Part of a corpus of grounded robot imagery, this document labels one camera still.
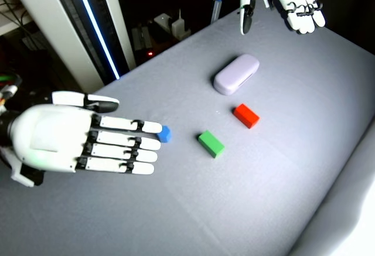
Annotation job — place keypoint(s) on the grey power strip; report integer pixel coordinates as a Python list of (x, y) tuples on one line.
[(141, 37)]

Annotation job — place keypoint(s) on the white power adapter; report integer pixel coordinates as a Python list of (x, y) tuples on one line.
[(162, 21)]

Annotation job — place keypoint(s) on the blue block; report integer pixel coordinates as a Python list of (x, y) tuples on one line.
[(165, 134)]

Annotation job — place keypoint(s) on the white shelf board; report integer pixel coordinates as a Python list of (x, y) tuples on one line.
[(11, 23)]

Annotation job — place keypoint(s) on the white column with blue light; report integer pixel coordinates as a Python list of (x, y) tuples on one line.
[(44, 18)]

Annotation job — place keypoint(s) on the grey table cloth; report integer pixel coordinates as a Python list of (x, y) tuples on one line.
[(175, 209)]

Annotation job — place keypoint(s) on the green block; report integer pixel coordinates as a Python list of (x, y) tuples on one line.
[(210, 142)]

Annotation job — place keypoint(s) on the white plastic bottle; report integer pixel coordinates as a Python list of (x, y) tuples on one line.
[(179, 27)]

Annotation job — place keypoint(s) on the lilac glasses case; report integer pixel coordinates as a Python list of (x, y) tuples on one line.
[(235, 73)]

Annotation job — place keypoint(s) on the red block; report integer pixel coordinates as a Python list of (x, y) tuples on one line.
[(245, 114)]

